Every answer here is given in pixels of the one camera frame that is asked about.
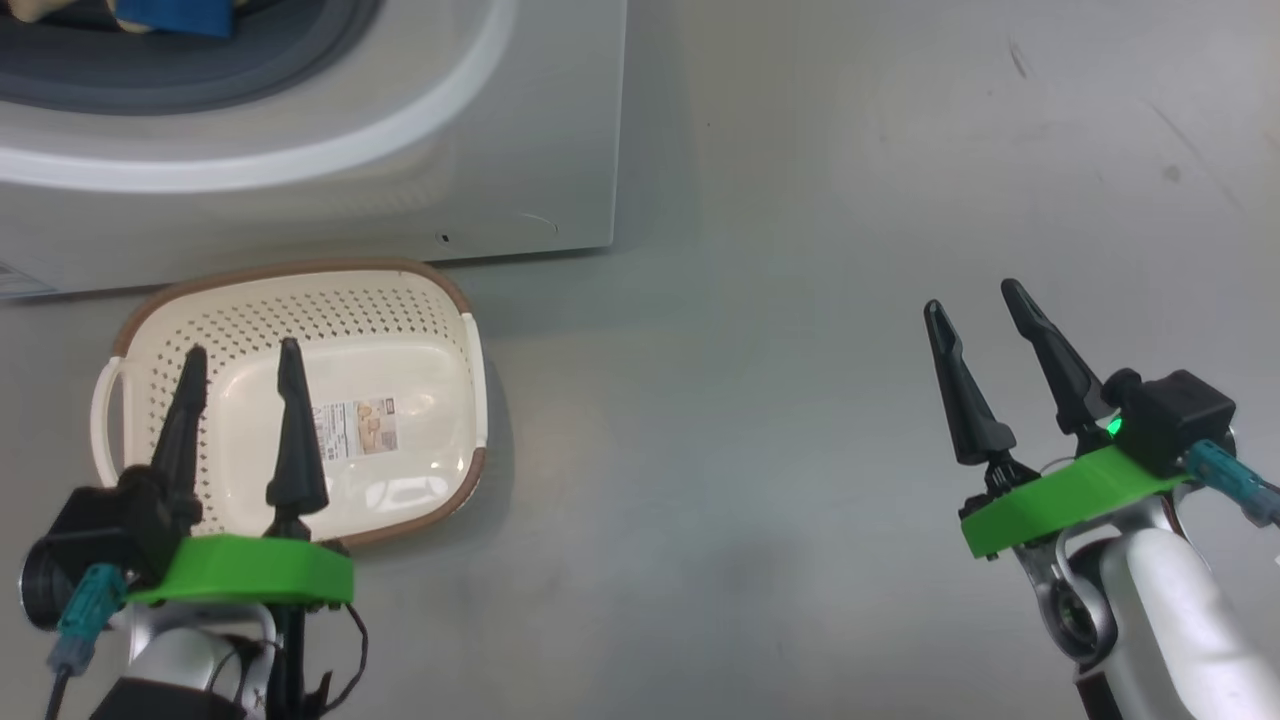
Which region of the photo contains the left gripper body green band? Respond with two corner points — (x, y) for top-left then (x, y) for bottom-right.
(128, 534), (356, 717)

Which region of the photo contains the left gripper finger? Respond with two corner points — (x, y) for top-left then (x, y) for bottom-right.
(265, 336), (331, 542)
(150, 345), (210, 536)

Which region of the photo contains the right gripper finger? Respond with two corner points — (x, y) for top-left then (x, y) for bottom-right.
(923, 298), (1039, 498)
(1000, 277), (1115, 453)

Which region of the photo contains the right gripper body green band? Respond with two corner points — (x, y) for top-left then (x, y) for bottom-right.
(960, 445), (1197, 667)

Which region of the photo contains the basket product label sticker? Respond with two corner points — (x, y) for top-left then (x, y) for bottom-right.
(312, 397), (399, 461)

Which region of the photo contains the cream perforated laundry basket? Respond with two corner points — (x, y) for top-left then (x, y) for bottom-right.
(90, 257), (489, 549)

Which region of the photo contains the grey rubber door gasket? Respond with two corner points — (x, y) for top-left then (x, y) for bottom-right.
(0, 0), (386, 116)

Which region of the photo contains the white front-load washing machine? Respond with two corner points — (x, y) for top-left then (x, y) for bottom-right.
(0, 0), (629, 301)

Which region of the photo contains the blue energy label sticker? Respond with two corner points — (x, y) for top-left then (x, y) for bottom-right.
(0, 262), (53, 298)

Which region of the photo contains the left gripper thin black cable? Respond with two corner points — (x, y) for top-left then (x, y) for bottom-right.
(318, 603), (369, 713)

